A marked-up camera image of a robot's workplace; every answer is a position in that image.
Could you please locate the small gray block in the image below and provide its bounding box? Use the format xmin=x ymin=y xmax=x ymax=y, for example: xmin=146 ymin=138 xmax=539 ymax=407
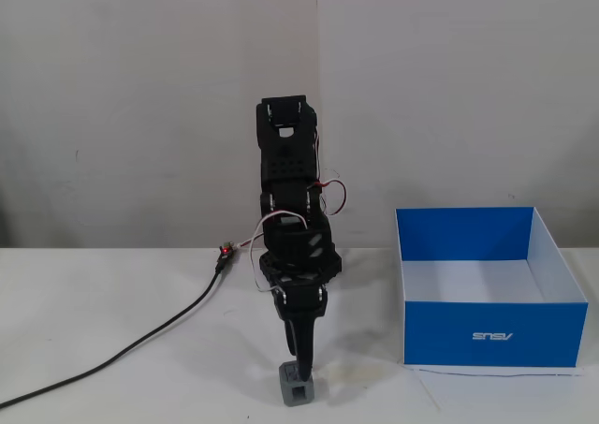
xmin=279 ymin=360 xmax=316 ymax=408

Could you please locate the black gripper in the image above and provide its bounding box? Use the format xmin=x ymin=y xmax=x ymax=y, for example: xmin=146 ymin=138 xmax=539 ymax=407
xmin=274 ymin=278 xmax=329 ymax=384

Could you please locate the red and white servo wire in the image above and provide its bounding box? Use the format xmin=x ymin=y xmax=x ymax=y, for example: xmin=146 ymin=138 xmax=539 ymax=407
xmin=315 ymin=167 xmax=351 ymax=218

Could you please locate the white board wire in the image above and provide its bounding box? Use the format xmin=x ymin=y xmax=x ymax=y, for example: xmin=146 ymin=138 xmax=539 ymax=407
xmin=231 ymin=236 xmax=264 ymax=253

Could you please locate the white servo wire loop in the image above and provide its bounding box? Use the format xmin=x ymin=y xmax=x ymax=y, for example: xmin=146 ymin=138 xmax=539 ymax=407
xmin=251 ymin=210 xmax=310 ymax=295

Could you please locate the blue and white cardboard box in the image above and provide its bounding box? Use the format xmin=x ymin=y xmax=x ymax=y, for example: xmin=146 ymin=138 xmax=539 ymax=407
xmin=394 ymin=206 xmax=590 ymax=370

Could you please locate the black power cable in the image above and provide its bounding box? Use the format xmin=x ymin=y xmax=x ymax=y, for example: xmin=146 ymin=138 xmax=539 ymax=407
xmin=0 ymin=258 xmax=226 ymax=409

